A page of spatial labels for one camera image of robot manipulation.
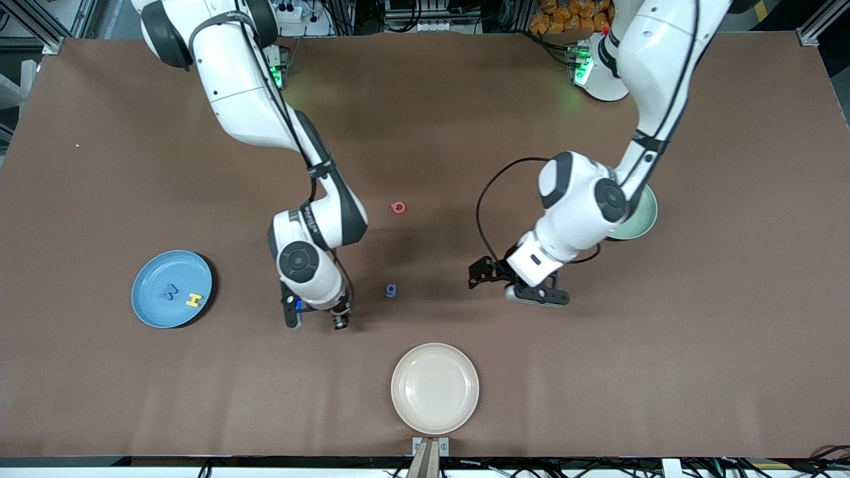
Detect beige plate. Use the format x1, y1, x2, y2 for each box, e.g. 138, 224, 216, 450
390, 343, 479, 436

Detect green plate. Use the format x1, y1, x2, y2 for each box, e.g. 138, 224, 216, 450
608, 185, 659, 241

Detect blue plate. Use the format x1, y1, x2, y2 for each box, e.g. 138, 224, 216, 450
131, 250, 214, 329

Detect grey equipment rack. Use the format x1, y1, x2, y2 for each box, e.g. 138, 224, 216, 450
382, 0, 482, 34

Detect orange netted bag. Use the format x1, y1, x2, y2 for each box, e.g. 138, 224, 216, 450
529, 0, 615, 35

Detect white power strip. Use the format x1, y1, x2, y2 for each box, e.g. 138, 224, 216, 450
274, 0, 333, 37

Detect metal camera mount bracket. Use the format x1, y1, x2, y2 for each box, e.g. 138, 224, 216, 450
412, 437, 450, 478

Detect black cables under table edge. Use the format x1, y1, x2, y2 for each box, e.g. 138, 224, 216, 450
691, 443, 850, 478

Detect aluminium frame post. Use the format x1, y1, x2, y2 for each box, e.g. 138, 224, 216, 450
0, 0, 64, 55
796, 0, 850, 47

